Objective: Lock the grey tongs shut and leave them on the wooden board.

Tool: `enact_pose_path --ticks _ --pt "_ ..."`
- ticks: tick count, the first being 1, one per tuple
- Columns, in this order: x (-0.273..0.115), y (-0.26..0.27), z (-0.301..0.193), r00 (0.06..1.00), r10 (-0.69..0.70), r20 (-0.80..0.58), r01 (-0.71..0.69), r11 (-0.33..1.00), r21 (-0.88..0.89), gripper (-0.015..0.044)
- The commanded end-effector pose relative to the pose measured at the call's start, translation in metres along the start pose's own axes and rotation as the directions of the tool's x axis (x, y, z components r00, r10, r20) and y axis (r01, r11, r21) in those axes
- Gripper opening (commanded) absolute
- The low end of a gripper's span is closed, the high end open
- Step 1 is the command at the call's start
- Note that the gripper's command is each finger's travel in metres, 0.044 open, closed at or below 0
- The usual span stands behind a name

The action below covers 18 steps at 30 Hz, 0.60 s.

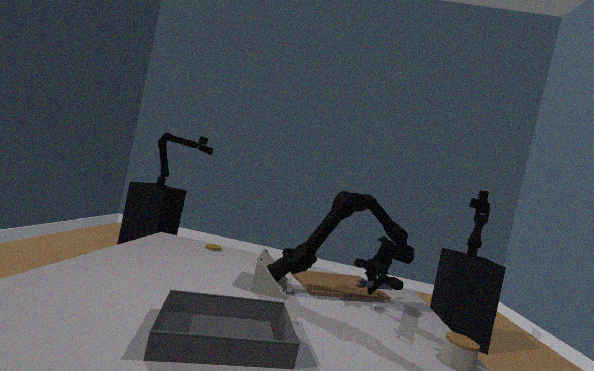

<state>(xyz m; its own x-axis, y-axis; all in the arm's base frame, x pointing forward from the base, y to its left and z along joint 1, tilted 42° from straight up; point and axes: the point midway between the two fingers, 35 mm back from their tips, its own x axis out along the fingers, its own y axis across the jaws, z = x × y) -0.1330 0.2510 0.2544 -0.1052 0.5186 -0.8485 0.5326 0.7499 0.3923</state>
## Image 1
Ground yellow flat disc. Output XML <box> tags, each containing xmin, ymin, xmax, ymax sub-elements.
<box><xmin>205</xmin><ymin>244</ymin><xmax>221</xmax><ymax>251</ymax></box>

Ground brown wooden board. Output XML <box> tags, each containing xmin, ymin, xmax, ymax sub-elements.
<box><xmin>290</xmin><ymin>271</ymin><xmax>391</xmax><ymax>301</ymax></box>

